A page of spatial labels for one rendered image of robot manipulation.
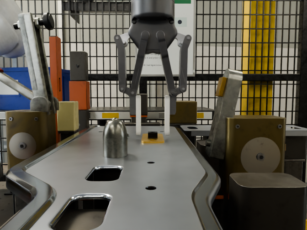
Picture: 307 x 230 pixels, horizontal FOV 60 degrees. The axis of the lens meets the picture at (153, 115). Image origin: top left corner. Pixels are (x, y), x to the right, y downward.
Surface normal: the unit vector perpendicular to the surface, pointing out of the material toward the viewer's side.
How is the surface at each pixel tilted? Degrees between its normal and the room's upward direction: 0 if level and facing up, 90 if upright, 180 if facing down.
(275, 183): 0
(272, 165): 90
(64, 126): 90
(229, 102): 90
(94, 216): 0
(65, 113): 90
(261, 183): 0
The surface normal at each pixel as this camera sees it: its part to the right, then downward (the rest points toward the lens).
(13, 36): 0.82, 0.43
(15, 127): 0.01, 0.08
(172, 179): 0.00, -1.00
